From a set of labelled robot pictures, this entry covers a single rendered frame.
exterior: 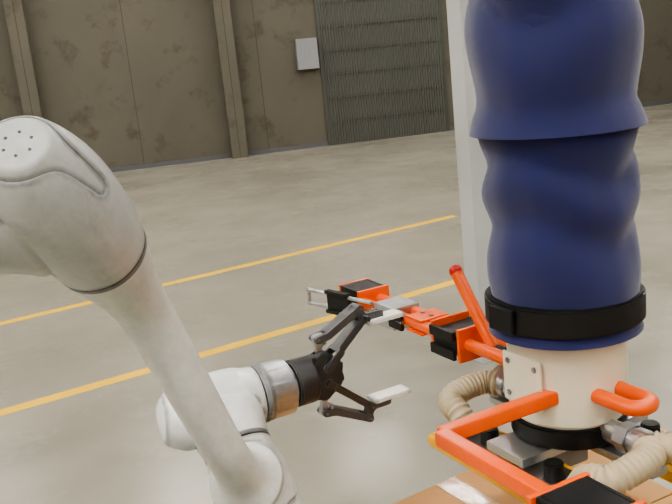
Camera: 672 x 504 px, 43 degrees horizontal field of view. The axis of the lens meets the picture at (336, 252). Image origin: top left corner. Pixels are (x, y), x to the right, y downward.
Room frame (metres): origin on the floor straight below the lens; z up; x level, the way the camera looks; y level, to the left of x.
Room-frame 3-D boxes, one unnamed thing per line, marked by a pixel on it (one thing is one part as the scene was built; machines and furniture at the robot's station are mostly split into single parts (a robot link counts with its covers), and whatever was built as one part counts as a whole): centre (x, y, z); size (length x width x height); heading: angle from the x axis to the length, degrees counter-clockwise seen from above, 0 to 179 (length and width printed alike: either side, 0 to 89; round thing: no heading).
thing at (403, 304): (1.58, -0.11, 1.23); 0.07 x 0.07 x 0.04; 28
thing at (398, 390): (1.33, -0.06, 1.17); 0.07 x 0.03 x 0.01; 118
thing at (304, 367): (1.27, 0.05, 1.23); 0.09 x 0.07 x 0.08; 118
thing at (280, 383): (1.23, 0.12, 1.23); 0.09 x 0.06 x 0.09; 28
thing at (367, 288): (1.71, -0.05, 1.23); 0.08 x 0.07 x 0.05; 28
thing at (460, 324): (1.39, -0.21, 1.23); 0.10 x 0.08 x 0.06; 118
